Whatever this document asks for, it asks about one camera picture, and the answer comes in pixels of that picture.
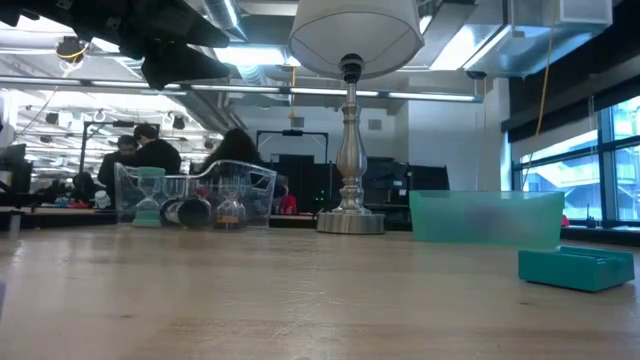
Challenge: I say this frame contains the person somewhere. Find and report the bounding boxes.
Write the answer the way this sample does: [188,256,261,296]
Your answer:
[69,172,104,207]
[199,128,262,174]
[276,174,300,216]
[97,133,140,201]
[132,123,183,176]

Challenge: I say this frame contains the background dark desk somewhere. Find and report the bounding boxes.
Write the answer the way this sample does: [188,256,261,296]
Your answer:
[0,203,119,232]

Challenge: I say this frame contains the teal translucent plastic bin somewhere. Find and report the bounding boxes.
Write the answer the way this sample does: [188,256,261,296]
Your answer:
[408,189,566,250]

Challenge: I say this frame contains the mint green hourglass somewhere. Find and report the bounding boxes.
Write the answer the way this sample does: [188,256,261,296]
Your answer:
[132,166,167,229]

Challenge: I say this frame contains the long ceiling light strip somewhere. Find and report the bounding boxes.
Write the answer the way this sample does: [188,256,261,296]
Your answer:
[89,79,476,103]

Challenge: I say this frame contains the white shade silver table lamp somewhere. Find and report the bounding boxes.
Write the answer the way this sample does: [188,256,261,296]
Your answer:
[288,0,426,236]

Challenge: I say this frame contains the orange sand hourglass black caps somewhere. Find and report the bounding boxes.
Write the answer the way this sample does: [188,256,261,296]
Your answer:
[213,189,248,232]

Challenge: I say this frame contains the black ceiling sensor yellow cable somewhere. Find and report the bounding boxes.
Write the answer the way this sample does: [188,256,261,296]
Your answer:
[54,34,92,76]

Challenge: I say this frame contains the teal digital timer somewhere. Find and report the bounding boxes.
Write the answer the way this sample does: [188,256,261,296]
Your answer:
[517,244,636,294]

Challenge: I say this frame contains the clear plastic bin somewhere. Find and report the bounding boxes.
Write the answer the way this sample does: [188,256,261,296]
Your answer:
[113,159,278,231]

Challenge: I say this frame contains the black cabinet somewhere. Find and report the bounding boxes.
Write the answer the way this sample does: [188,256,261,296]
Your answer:
[360,156,451,231]

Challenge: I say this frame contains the window with dark frame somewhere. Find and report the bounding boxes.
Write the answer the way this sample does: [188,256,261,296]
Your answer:
[509,94,640,230]

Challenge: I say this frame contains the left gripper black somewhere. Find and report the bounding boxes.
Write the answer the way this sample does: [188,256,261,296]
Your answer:
[64,0,232,92]

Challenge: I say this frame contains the hanging yellow cable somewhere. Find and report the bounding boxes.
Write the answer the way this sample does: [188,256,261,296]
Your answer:
[534,29,555,137]

